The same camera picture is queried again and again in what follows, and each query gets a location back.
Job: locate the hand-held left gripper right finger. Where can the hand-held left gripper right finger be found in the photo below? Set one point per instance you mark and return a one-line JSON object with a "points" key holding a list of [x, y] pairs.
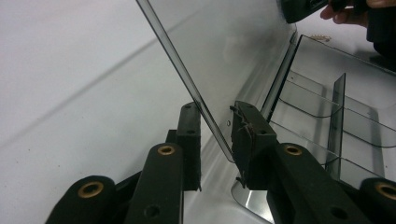
{"points": [[258, 155]]}

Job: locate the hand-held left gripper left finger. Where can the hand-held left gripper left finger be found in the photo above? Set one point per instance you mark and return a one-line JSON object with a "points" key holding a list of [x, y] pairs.
{"points": [[165, 186]]}

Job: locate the clear plastic compartment box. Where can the clear plastic compartment box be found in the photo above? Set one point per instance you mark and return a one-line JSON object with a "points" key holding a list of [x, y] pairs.
{"points": [[236, 62]]}

